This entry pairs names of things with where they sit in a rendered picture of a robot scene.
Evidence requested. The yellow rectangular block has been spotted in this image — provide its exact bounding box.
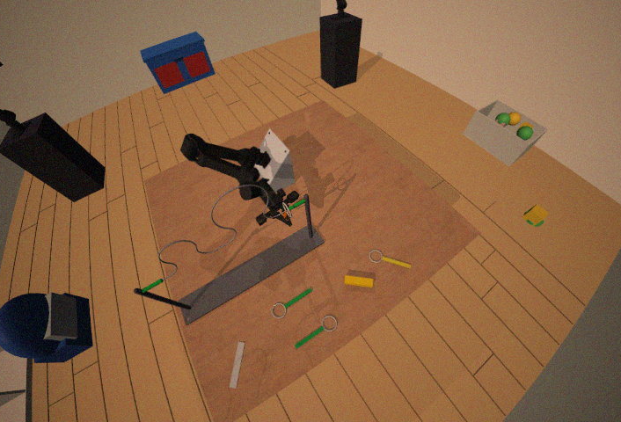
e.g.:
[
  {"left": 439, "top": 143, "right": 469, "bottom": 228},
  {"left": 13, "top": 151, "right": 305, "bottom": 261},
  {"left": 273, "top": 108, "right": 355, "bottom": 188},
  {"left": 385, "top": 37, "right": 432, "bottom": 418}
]
[{"left": 344, "top": 275, "right": 373, "bottom": 288}]

